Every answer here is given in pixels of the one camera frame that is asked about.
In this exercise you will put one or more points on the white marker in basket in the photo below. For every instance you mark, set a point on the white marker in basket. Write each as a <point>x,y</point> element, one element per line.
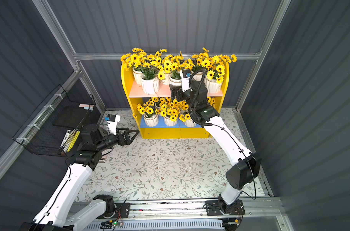
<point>66,136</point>

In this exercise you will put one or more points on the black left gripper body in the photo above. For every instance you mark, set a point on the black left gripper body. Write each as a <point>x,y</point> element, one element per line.
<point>122,137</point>

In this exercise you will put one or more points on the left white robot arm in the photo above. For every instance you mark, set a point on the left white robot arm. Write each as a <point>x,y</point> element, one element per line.
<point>54,215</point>

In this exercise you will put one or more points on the shelf sunflower pot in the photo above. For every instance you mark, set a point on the shelf sunflower pot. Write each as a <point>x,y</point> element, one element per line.
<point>135,61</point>
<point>196,61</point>
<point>169,110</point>
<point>168,63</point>
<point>211,101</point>
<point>144,108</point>
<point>215,67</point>
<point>184,115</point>

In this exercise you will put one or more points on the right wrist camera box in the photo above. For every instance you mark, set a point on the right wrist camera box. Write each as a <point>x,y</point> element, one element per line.
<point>185,76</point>

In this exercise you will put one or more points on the yellow wooden shelf unit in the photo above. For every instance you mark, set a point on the yellow wooden shelf unit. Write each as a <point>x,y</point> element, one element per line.
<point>161,131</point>

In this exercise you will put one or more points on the black wire wall basket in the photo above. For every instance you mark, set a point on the black wire wall basket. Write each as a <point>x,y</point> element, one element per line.
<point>67,110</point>

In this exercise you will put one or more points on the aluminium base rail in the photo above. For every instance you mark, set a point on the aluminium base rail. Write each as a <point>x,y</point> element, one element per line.
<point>261,214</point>

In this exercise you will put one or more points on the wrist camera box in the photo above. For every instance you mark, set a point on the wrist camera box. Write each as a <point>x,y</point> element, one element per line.
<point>185,76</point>
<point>111,123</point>

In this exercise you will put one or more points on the sunflower pot taken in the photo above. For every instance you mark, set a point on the sunflower pot taken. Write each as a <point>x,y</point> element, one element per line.
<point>175,79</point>
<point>151,66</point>

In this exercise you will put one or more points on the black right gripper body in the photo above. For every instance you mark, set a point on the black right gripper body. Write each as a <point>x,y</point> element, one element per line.
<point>178,94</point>

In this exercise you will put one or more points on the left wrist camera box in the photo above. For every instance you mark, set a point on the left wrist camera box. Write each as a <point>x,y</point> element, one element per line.
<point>111,123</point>

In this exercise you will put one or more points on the yellow marker in basket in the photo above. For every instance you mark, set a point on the yellow marker in basket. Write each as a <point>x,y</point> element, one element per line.
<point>71,140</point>

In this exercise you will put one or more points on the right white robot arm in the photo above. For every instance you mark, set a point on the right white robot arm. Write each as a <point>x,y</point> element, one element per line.
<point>245,165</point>

